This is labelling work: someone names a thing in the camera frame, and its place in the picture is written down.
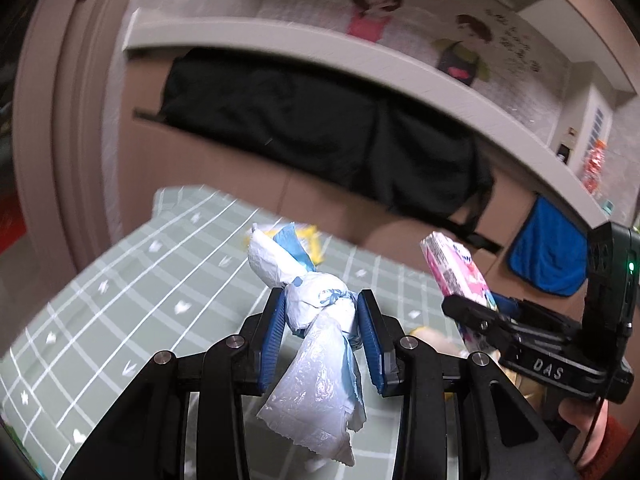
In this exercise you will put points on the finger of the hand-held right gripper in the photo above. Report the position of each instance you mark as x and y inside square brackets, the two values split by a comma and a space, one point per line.
[507, 305]
[475, 317]

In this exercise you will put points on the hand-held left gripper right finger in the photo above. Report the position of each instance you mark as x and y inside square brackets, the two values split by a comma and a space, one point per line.
[372, 342]

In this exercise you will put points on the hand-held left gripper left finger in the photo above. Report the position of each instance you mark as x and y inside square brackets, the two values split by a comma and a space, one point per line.
[270, 342]

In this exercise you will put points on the pink tissue packet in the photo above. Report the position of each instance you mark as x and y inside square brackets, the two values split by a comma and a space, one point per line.
[450, 265]

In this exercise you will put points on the white blue knotted plastic bag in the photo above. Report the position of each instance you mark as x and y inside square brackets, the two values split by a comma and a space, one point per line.
[310, 395]

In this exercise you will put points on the person's right forearm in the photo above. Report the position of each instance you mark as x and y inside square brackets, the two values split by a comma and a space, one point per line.
[620, 445]

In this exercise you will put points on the person's right hand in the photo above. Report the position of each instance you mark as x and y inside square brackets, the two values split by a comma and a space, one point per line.
[582, 420]

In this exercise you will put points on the blue towel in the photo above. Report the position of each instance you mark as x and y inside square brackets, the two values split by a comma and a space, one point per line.
[545, 245]

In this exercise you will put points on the yellow purple snack wrapper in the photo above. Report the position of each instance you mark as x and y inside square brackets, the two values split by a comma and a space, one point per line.
[315, 249]

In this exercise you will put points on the green checked tablecloth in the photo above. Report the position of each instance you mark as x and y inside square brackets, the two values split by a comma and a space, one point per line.
[125, 310]

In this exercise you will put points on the red hanging decoration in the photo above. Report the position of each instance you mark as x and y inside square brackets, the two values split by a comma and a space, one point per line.
[595, 165]

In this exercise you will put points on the white door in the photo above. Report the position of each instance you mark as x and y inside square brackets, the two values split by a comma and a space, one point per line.
[595, 120]

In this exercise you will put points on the black cloth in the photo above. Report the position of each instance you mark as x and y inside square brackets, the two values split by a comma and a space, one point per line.
[300, 125]

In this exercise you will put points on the white shelf board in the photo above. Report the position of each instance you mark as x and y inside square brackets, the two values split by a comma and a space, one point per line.
[300, 40]

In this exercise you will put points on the wall poster with figures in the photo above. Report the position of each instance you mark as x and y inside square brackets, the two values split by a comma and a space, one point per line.
[370, 5]

